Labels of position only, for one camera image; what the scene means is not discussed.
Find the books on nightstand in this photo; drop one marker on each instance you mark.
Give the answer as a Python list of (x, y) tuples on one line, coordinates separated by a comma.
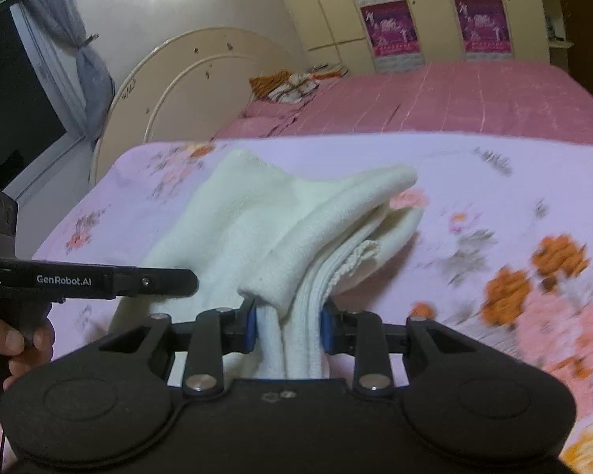
[(327, 71)]

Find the cream white towel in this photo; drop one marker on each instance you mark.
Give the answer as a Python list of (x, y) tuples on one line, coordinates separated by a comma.
[(252, 231)]

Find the grey curtain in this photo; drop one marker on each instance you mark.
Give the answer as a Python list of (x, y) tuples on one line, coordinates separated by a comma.
[(62, 21)]

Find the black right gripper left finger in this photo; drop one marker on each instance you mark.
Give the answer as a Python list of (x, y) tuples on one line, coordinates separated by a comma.
[(217, 332)]

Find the lilac floral blanket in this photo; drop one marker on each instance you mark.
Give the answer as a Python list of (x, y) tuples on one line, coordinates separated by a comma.
[(488, 313)]

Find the white patterned folded cloth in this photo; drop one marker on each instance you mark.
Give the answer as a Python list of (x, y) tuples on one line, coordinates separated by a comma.
[(294, 89)]

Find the cream wooden headboard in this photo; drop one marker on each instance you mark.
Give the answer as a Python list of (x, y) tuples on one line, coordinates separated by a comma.
[(187, 89)]

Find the cream wardrobe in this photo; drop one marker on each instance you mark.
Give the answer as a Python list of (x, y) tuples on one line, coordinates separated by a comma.
[(333, 31)]

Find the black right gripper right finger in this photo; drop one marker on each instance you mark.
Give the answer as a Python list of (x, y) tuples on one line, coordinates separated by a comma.
[(361, 336)]

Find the magenta poster lower right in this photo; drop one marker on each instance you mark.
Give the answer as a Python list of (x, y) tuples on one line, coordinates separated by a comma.
[(485, 30)]

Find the pink pillow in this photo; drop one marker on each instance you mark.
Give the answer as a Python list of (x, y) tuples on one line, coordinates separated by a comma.
[(265, 119)]

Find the magenta poster lower left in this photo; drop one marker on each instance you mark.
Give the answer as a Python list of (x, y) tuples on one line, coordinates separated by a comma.
[(392, 36)]

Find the person's left hand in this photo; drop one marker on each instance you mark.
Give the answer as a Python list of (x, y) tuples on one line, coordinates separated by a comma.
[(21, 358)]

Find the dark window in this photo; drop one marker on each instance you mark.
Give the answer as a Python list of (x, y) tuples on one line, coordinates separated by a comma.
[(28, 123)]

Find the pink checked bedsheet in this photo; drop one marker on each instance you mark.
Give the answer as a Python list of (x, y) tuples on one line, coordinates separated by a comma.
[(498, 98)]

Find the orange folded cloth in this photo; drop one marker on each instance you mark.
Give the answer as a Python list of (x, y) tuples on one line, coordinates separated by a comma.
[(262, 86)]

